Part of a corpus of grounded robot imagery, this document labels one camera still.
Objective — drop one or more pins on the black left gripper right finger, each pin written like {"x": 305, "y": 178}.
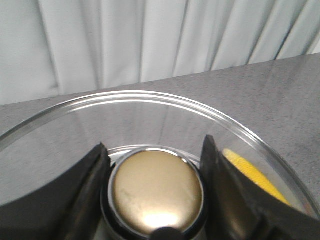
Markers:
{"x": 241, "y": 210}

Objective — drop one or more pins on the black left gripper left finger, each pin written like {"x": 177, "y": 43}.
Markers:
{"x": 67, "y": 208}

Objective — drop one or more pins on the yellow corn cob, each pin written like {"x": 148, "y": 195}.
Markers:
{"x": 254, "y": 174}

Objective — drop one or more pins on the glass pot lid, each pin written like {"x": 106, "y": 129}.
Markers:
{"x": 154, "y": 189}

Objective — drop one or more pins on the white pleated curtain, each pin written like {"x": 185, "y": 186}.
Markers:
{"x": 58, "y": 47}

